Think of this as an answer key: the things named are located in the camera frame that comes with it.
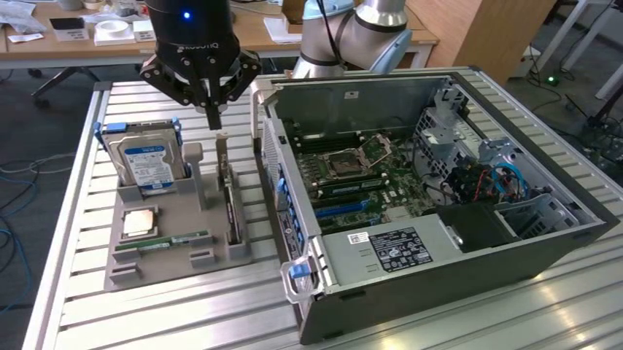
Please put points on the CPU socket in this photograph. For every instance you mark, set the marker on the CPU socket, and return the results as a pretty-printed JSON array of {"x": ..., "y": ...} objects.
[{"x": 348, "y": 164}]

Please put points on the wooden cabinet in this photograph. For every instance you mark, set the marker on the wooden cabinet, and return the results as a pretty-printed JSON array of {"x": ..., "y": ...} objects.
[{"x": 487, "y": 36}]

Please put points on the installed green RAM stick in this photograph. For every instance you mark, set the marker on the installed green RAM stick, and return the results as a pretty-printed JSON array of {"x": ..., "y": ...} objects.
[{"x": 349, "y": 187}]

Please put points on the white box black top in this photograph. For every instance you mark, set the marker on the white box black top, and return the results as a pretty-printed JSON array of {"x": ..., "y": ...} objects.
[{"x": 68, "y": 29}]

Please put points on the green motherboard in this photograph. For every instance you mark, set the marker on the green motherboard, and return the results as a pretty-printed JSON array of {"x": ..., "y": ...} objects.
[{"x": 404, "y": 189}]

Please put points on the hard disk in blue caddy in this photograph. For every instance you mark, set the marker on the hard disk in blue caddy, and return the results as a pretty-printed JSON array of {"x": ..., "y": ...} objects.
[{"x": 145, "y": 164}]

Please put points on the flat white box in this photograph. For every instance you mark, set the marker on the flat white box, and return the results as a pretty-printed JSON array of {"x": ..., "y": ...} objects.
[{"x": 113, "y": 41}]

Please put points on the grey cup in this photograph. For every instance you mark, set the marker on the grey cup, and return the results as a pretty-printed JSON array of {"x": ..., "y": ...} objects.
[{"x": 71, "y": 4}]

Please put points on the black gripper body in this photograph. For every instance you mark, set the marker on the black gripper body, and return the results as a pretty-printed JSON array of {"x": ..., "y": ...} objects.
[{"x": 195, "y": 33}]

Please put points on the beige tape roll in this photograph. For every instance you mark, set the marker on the beige tape roll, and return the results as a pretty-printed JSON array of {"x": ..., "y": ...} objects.
[{"x": 93, "y": 3}]

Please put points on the grey crumpled bag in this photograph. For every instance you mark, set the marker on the grey crumpled bag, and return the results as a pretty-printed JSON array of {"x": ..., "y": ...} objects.
[{"x": 124, "y": 9}]

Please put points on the silver CPU chip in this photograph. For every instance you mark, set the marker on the silver CPU chip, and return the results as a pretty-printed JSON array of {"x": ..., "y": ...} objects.
[{"x": 139, "y": 222}]

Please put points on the grey parts rack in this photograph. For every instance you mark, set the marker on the grey parts rack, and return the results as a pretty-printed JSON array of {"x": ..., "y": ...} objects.
[{"x": 195, "y": 226}]

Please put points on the white table frame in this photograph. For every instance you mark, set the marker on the white table frame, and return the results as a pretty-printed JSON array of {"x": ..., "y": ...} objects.
[{"x": 585, "y": 38}]

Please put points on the white paper stack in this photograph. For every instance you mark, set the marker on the white paper stack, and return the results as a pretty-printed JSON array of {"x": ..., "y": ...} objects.
[{"x": 279, "y": 31}]

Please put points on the white box red button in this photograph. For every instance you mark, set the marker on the white box red button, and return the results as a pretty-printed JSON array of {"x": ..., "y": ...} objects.
[{"x": 528, "y": 65}]

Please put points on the small white box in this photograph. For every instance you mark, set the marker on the small white box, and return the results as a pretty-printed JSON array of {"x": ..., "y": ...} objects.
[{"x": 143, "y": 31}]

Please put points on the black chair base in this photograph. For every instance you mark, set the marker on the black chair base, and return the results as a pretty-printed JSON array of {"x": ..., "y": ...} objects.
[{"x": 62, "y": 78}]

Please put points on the metal socket cover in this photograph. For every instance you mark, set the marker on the metal socket cover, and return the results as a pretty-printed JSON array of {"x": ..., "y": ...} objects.
[{"x": 376, "y": 149}]

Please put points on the metal disk bay cage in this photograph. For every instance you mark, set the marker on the metal disk bay cage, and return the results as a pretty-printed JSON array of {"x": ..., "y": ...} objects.
[{"x": 437, "y": 146}]

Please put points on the silver chipset heatsink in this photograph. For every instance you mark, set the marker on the silver chipset heatsink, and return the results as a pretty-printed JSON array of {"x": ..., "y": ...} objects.
[{"x": 399, "y": 214}]

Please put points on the clear plastic bag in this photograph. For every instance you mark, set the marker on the clear plastic bag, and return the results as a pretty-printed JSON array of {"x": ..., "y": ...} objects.
[{"x": 18, "y": 18}]

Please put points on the open black PC case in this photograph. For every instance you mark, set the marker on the open black PC case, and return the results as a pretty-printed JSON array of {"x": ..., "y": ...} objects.
[{"x": 437, "y": 291}]

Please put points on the grey power supply unit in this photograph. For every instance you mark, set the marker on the grey power supply unit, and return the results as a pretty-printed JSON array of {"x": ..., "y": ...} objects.
[{"x": 349, "y": 262}]

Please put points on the white tape roll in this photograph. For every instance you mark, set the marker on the white tape roll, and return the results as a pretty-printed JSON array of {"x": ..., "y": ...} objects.
[{"x": 112, "y": 27}]

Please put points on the wooden desk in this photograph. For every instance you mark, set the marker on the wooden desk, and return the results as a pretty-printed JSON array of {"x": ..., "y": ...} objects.
[
  {"x": 58, "y": 49},
  {"x": 272, "y": 49}
]

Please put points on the black equipment stand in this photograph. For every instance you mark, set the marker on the black equipment stand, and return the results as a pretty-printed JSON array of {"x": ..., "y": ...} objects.
[{"x": 603, "y": 120}]

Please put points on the white red label card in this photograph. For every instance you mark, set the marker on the white red label card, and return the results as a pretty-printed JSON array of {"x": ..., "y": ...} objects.
[{"x": 24, "y": 37}]

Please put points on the black graphics card silver bracket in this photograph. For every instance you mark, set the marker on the black graphics card silver bracket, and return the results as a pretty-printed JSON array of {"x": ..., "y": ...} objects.
[{"x": 233, "y": 211}]

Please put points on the metal drive bracket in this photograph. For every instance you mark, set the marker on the metal drive bracket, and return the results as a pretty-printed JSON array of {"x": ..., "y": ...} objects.
[{"x": 549, "y": 211}]

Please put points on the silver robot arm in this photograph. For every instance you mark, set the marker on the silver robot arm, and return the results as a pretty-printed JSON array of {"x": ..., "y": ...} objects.
[{"x": 379, "y": 22}]

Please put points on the blue card retention latch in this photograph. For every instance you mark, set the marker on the blue card retention latch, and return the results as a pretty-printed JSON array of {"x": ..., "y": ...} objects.
[{"x": 281, "y": 186}]

